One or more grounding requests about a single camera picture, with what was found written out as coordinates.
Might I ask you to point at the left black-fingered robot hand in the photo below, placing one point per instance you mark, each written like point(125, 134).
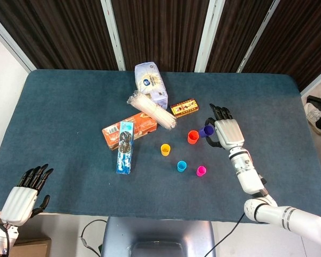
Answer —
point(17, 204)

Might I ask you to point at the right black-fingered robot hand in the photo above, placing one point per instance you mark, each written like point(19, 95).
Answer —
point(230, 132)

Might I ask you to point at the purple plastic cup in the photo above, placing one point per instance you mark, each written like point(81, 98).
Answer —
point(208, 130)

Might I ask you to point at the cyan plastic cup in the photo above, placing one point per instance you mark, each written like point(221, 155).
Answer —
point(182, 166)

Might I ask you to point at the yellow plastic cup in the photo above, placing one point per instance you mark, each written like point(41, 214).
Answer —
point(166, 150)

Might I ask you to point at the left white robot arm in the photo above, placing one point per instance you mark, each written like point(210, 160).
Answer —
point(0, 238)

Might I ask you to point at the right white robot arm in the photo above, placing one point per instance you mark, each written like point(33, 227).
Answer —
point(250, 179)

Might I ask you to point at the red plastic cup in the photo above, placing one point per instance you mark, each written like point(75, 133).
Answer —
point(193, 137)

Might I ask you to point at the brown cardboard box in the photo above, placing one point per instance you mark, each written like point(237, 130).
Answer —
point(32, 247)

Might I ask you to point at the magenta plastic cup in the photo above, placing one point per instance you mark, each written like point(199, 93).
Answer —
point(201, 171)

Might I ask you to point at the yellow red small box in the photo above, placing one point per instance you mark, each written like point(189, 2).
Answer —
point(184, 107)

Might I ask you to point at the bagged white straws bundle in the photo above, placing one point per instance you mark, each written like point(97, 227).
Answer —
point(152, 109)

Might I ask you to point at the white sneaker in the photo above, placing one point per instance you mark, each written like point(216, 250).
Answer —
point(313, 113)

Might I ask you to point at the long orange carton box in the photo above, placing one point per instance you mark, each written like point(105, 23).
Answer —
point(144, 124)

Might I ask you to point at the black flat floor object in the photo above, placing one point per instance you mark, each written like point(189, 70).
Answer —
point(319, 101)

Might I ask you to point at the white blue snack bag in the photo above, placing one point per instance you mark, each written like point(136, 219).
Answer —
point(149, 80)

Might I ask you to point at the dark slatted partition panel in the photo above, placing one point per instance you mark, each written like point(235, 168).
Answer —
point(160, 29)
point(297, 34)
point(235, 29)
point(56, 29)

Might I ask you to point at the blue cookie package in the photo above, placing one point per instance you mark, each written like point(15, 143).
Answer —
point(125, 150)

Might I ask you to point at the dark blue table cloth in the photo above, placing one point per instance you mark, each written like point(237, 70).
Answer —
point(69, 107)

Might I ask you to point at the grey robot torso base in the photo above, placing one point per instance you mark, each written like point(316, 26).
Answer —
point(157, 235)

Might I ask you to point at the white partition post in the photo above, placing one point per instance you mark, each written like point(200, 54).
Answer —
point(207, 37)
point(113, 34)
point(256, 37)
point(13, 45)

